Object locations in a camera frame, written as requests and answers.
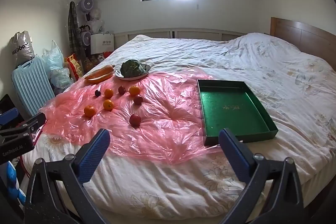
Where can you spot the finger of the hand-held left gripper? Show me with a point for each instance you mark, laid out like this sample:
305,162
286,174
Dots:
29,124
8,117

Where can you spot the dark purple plum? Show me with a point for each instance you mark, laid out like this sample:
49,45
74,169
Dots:
97,93

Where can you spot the pink plastic sheet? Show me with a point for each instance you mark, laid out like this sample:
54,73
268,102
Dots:
168,121

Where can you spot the white panelled ledge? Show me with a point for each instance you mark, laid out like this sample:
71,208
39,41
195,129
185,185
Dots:
197,33

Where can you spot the light blue suitcase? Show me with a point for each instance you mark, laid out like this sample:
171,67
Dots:
31,85

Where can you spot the green tray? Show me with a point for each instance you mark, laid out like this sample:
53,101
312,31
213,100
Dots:
231,108

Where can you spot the silver bag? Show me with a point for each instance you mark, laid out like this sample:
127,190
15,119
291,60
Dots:
21,48

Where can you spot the carrot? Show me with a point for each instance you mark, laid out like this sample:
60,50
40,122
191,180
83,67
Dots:
98,73

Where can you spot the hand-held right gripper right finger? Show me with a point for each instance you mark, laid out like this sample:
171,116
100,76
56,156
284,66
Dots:
233,153

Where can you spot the red apple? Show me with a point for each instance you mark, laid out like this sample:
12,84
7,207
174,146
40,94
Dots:
135,120
121,90
138,100

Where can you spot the white plate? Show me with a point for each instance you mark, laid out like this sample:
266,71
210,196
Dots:
145,73

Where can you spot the white desk fan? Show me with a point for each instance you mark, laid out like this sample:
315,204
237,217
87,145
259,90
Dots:
86,5

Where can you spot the clear plastic bag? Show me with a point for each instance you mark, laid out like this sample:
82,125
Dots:
61,78
53,56

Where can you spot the grey plaid scarf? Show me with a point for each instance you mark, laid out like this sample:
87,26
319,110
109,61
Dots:
73,29

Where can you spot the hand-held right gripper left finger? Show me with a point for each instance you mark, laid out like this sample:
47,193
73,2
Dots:
94,150

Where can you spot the blue white object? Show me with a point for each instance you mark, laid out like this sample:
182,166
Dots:
11,179

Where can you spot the red yellow packet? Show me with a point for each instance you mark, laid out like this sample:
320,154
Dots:
74,66

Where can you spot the green leafy vegetable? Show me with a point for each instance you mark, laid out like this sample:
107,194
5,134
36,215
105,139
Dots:
132,67

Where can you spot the black screen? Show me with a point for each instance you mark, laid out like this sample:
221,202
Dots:
6,103

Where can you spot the white cardboard box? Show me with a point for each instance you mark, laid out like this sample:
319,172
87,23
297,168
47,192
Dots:
102,43

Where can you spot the orange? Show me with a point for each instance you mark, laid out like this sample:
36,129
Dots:
108,93
134,91
89,111
108,104

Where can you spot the white plastic bags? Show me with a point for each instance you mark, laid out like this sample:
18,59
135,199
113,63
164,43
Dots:
96,18

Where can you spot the wooden headboard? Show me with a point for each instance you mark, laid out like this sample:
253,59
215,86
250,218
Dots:
302,35

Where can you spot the purple fan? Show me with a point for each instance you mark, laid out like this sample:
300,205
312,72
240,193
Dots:
85,38

